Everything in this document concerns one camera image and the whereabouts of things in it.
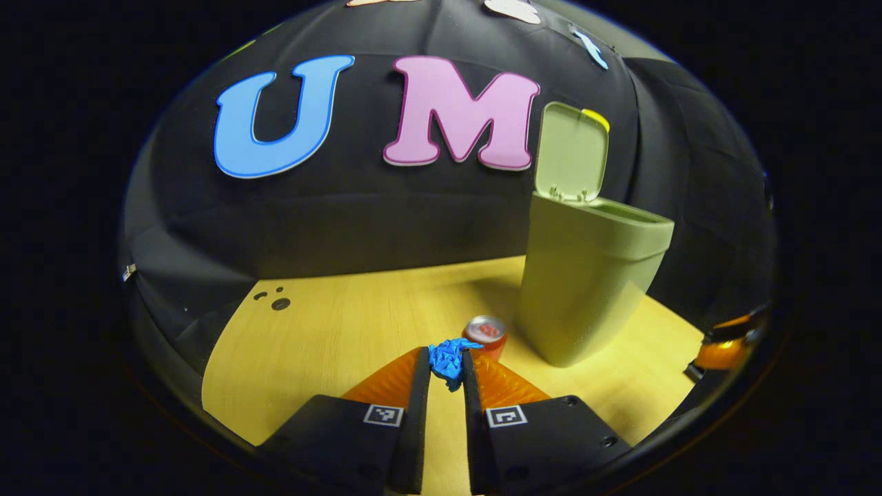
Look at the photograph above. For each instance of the wooden desktop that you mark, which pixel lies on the wooden desktop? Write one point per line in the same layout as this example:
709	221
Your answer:
344	331

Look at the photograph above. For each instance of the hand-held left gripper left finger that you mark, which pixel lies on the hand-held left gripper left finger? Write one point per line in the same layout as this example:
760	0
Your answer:
410	427

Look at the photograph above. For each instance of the silver metal clip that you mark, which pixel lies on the silver metal clip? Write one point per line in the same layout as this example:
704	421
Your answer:
129	272

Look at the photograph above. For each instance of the orange pop can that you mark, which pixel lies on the orange pop can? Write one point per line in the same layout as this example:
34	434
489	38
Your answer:
490	331

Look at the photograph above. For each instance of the pale green desktop garbage bin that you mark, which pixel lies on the pale green desktop garbage bin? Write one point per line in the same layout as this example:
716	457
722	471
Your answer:
586	289

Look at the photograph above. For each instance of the black backdrop cloth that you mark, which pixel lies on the black backdrop cloth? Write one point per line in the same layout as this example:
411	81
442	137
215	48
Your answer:
413	227

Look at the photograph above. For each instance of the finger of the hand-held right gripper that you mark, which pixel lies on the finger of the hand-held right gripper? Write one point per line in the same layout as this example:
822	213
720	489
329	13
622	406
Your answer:
720	353
741	322

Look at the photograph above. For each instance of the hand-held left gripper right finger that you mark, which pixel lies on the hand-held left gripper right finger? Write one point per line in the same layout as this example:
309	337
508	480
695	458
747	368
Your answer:
479	427

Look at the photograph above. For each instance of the blue paper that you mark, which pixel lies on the blue paper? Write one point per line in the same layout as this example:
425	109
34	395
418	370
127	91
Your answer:
448	358

